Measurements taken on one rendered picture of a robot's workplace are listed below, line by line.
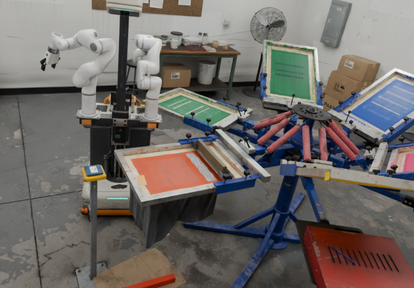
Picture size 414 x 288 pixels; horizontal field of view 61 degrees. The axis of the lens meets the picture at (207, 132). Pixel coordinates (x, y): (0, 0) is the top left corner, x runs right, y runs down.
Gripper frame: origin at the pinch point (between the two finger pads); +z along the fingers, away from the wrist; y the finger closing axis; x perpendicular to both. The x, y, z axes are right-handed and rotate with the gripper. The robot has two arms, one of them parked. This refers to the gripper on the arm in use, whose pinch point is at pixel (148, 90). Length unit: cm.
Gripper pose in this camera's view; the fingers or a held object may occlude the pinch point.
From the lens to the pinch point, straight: 287.9
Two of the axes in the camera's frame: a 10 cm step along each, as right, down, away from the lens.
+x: -9.9, 0.8, -0.9
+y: -1.1, -1.8, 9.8
